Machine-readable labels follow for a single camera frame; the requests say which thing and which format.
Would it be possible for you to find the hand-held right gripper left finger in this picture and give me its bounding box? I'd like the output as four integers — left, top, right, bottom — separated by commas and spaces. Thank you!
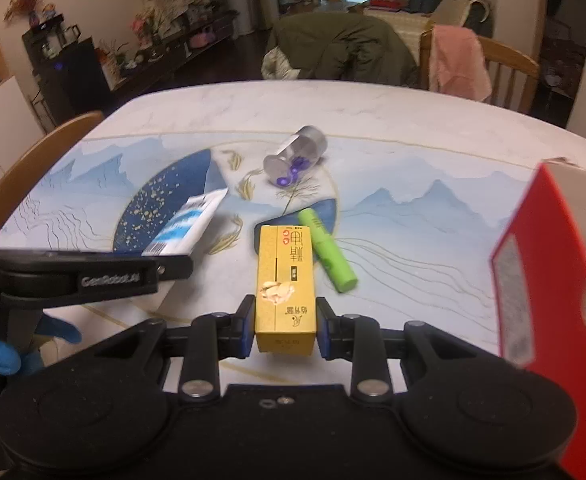
107, 293, 258, 402

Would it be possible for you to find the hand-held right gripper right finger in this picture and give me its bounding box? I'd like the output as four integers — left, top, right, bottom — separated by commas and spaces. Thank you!
316, 296, 474, 402

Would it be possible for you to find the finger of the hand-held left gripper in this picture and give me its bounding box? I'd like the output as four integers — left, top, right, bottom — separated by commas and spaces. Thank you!
148, 254, 194, 288

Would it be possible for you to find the yellow cardboard box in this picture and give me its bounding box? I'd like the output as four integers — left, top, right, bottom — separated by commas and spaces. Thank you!
254, 225, 318, 357

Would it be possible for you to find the red and white cardboard box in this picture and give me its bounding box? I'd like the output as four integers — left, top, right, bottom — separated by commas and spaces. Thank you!
490, 159, 586, 480

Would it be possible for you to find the person's left hand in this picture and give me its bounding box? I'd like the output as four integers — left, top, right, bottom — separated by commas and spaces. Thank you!
0, 311, 82, 377

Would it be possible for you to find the white and blue toothpaste tube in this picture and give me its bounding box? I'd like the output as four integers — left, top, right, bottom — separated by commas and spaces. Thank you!
142, 189, 228, 259

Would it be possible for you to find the green plastic tube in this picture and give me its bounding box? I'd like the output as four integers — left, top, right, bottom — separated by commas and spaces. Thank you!
298, 208, 358, 294

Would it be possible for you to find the wooden chair with curved back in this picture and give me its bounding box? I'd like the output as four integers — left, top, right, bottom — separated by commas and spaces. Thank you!
0, 111, 105, 249

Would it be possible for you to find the blue mountain print table mat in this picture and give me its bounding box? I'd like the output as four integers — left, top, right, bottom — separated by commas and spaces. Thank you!
0, 132, 540, 363

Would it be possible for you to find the white cabinet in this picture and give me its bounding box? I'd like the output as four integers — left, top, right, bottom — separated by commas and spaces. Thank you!
0, 75, 46, 182

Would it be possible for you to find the clear jar with purple beads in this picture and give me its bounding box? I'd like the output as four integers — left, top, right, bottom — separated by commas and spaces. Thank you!
263, 126, 329, 189

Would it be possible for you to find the black cabinet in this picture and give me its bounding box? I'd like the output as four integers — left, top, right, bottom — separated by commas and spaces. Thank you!
22, 15, 112, 127

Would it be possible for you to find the low dark media console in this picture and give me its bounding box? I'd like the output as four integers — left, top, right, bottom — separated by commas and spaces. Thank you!
98, 10, 240, 92

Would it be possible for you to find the patterned light cloth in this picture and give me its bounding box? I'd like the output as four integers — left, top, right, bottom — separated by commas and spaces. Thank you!
263, 47, 300, 81

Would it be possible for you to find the vase of dried flowers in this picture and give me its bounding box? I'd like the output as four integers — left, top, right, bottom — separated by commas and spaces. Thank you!
4, 0, 46, 29

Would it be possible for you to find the olive green jacket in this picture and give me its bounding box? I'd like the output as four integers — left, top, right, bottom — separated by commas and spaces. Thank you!
268, 12, 420, 87

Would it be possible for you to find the pink cloth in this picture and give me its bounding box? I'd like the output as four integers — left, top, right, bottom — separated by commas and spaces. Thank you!
430, 25, 492, 102

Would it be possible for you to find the wooden dining chair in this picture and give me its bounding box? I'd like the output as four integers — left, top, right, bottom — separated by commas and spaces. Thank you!
419, 25, 542, 114

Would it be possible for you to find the sofa with beige throw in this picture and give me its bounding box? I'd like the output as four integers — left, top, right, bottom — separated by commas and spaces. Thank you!
363, 0, 494, 61

